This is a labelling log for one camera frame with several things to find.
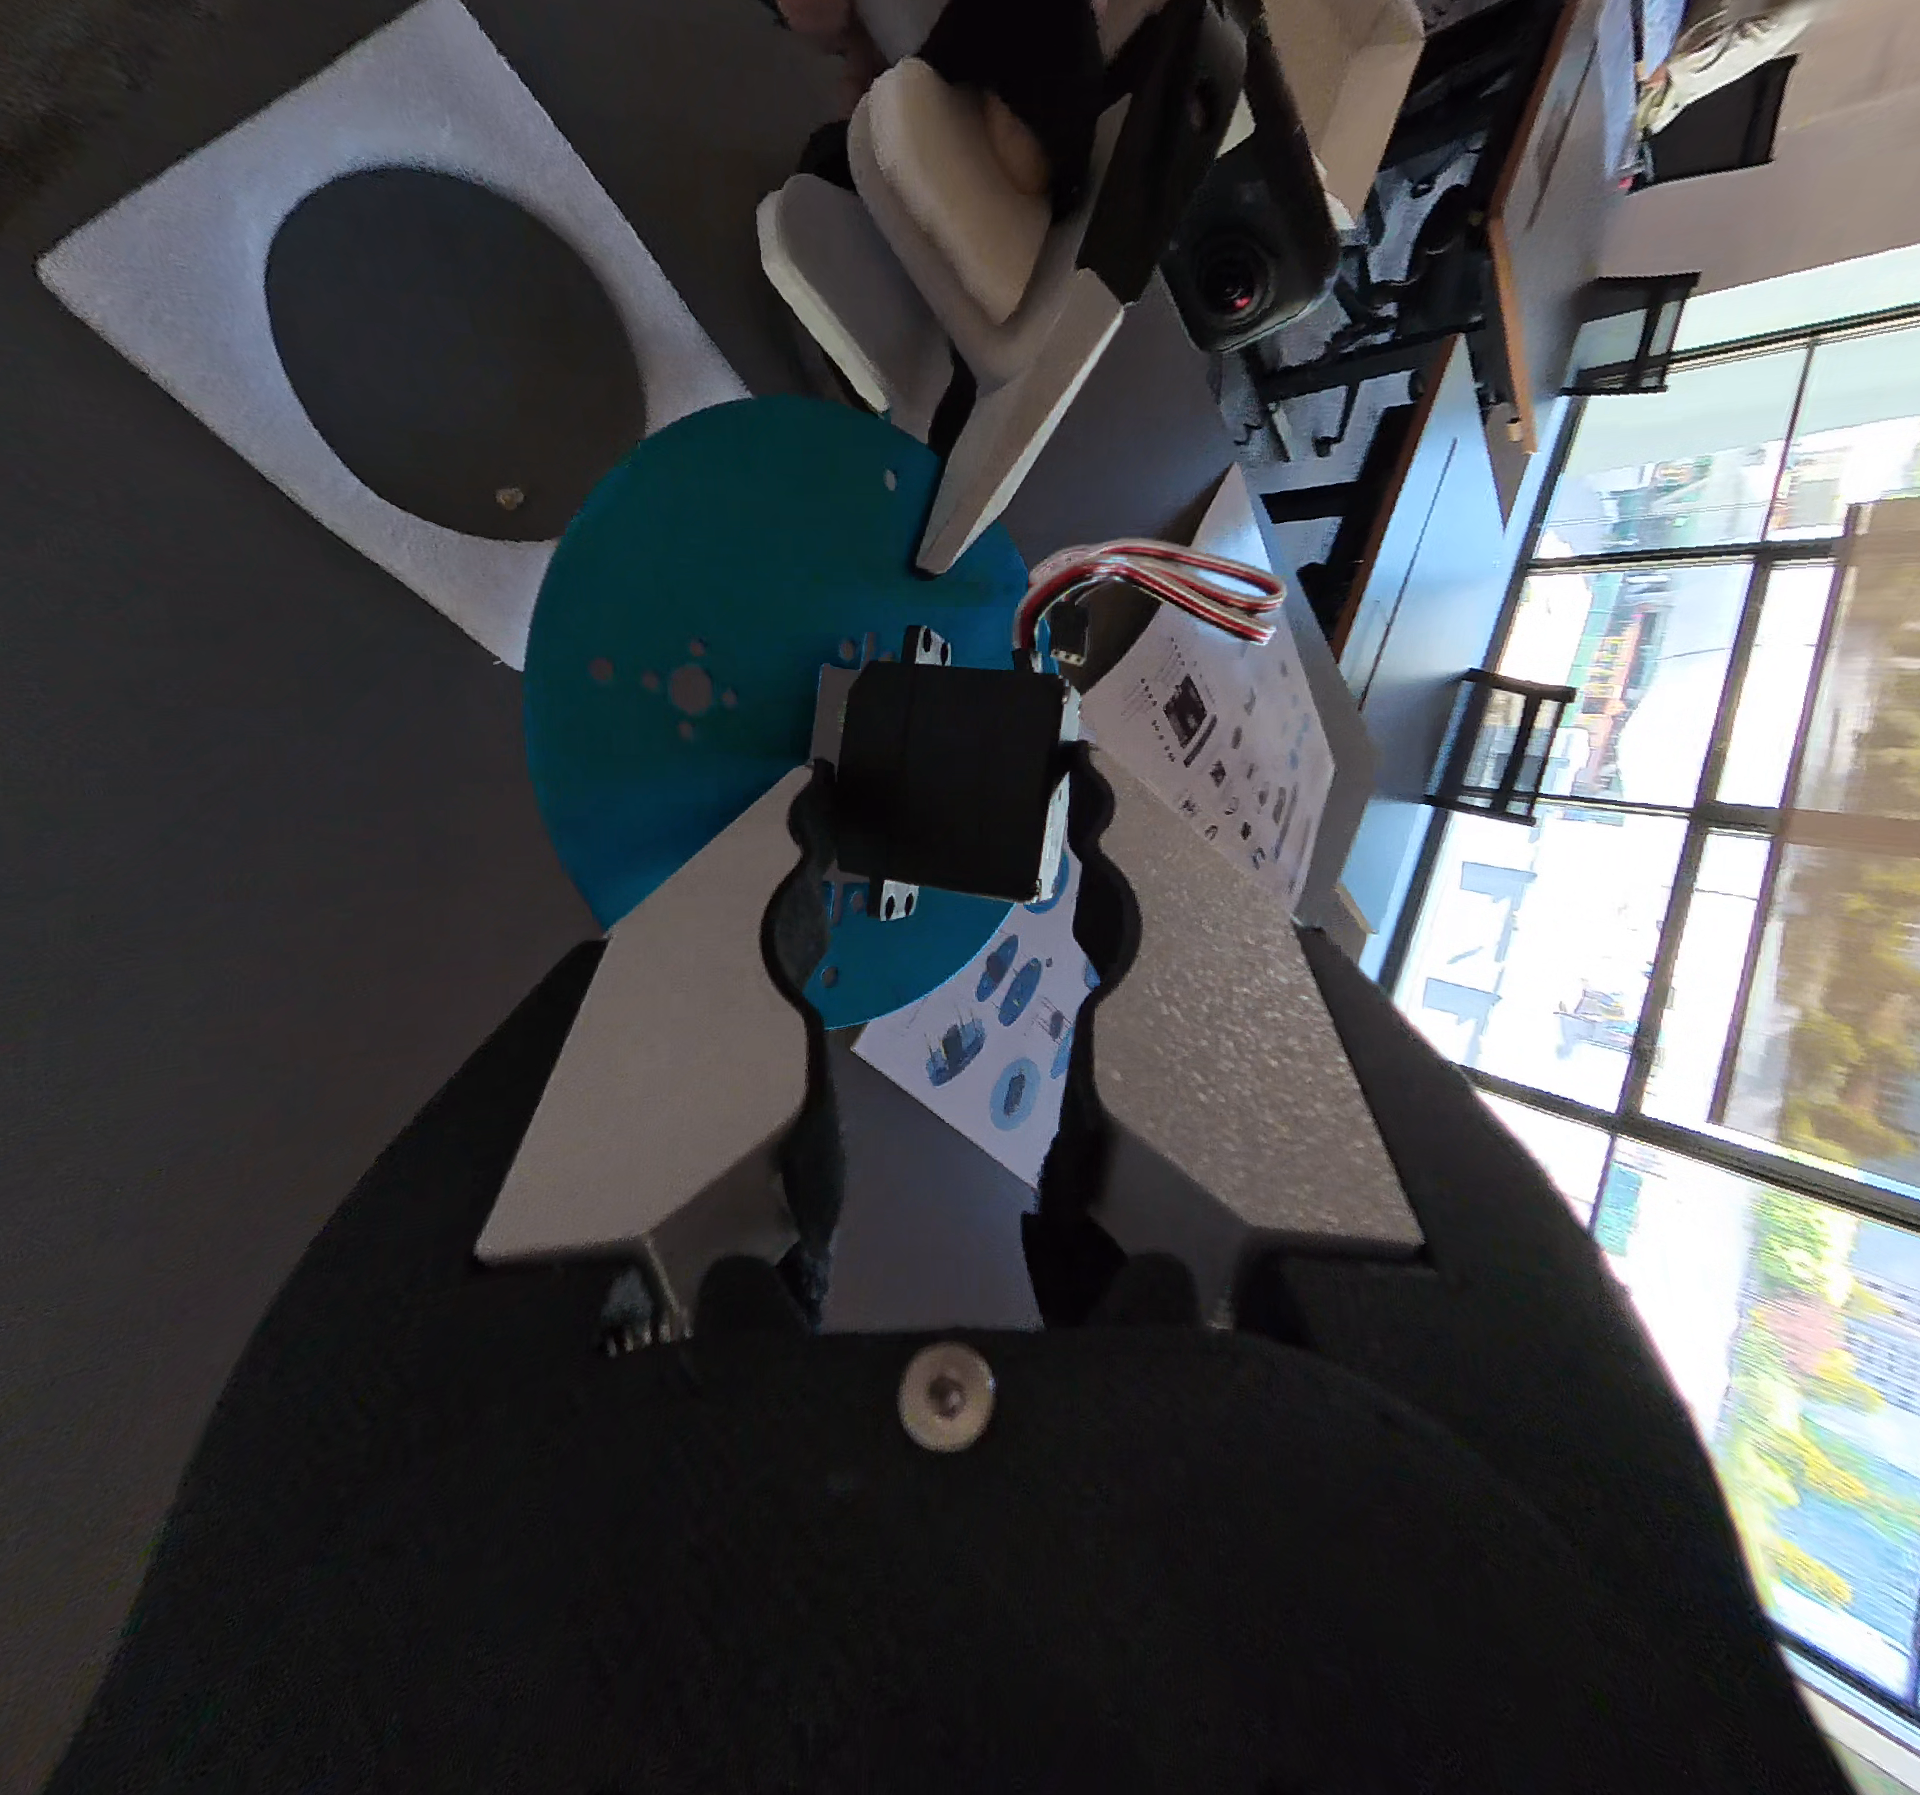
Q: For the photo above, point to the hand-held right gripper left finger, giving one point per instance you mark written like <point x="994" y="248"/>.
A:
<point x="661" y="1059"/>

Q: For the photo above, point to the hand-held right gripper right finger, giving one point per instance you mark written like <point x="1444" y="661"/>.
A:
<point x="1244" y="1075"/>

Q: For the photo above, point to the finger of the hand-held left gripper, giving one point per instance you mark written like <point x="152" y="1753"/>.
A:
<point x="1021" y="429"/>

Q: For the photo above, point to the blue round plate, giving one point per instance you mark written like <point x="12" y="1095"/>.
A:
<point x="675" y="775"/>

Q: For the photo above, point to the black servo motor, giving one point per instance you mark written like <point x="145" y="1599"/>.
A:
<point x="944" y="775"/>

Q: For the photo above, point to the dark grey desk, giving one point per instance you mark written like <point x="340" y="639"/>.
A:
<point x="151" y="775"/>

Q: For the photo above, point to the white cardboard box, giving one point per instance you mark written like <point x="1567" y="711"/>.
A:
<point x="1351" y="40"/>

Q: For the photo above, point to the printed instruction sheet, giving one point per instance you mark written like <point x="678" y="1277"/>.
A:
<point x="1200" y="759"/>

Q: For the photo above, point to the wood-edged table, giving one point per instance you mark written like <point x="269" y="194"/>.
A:
<point x="1561" y="174"/>

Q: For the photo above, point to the black chair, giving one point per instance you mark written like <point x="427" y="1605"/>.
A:
<point x="1725" y="114"/>
<point x="1635" y="324"/>

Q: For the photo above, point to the large glass window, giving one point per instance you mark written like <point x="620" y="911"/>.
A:
<point x="1725" y="1225"/>

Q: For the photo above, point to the white foam sheet with hole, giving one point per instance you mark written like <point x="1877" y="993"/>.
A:
<point x="181" y="250"/>

